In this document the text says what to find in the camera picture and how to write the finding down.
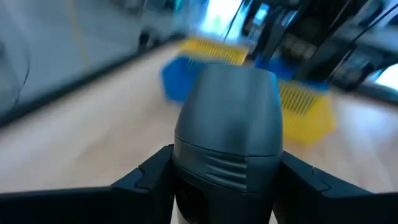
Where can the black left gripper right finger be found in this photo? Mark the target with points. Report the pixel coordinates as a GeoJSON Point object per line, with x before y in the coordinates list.
{"type": "Point", "coordinates": [326, 202]}

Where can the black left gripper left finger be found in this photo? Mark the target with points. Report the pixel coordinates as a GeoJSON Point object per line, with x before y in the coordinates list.
{"type": "Point", "coordinates": [93, 205]}

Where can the grey deodorant stick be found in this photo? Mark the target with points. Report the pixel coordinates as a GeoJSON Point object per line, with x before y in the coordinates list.
{"type": "Point", "coordinates": [230, 124]}

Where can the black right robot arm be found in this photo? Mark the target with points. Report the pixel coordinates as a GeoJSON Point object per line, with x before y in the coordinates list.
{"type": "Point", "coordinates": [342, 46]}

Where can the yellow slotted plastic basket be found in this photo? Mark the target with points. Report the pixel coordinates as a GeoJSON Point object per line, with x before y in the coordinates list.
{"type": "Point", "coordinates": [308, 124]}
{"type": "Point", "coordinates": [211, 51]}

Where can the blue slotted plastic basket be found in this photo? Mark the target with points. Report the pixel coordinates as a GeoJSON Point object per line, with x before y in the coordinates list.
{"type": "Point", "coordinates": [177, 81]}
{"type": "Point", "coordinates": [276, 70]}

